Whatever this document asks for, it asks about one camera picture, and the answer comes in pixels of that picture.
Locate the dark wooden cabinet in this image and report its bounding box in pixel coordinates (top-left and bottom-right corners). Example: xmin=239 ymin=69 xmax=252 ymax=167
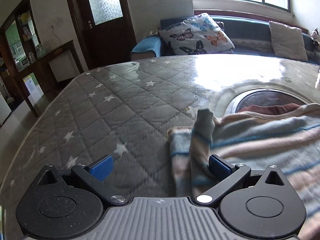
xmin=1 ymin=0 xmax=84 ymax=117

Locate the grey beige cushion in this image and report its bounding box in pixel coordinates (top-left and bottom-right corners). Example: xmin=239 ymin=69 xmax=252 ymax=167
xmin=268 ymin=21 xmax=308 ymax=61

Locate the black white plush toy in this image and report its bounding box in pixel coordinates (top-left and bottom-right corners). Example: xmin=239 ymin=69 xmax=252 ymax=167
xmin=311 ymin=28 xmax=320 ymax=49

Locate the butterfly print pillow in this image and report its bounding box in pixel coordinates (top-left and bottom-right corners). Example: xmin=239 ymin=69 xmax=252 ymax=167
xmin=158 ymin=13 xmax=234 ymax=55

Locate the striped blue pink sweater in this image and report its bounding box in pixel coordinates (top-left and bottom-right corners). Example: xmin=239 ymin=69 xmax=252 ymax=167
xmin=168 ymin=103 xmax=319 ymax=239

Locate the grey quilted star table cover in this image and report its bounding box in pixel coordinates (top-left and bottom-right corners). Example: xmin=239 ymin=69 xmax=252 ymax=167
xmin=1 ymin=54 xmax=319 ymax=239

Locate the dark wooden door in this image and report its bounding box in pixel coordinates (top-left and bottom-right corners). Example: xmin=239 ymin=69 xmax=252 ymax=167
xmin=67 ymin=0 xmax=136 ymax=69

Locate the blue towel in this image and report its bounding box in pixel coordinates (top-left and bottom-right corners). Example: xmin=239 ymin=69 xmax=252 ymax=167
xmin=130 ymin=35 xmax=162 ymax=61

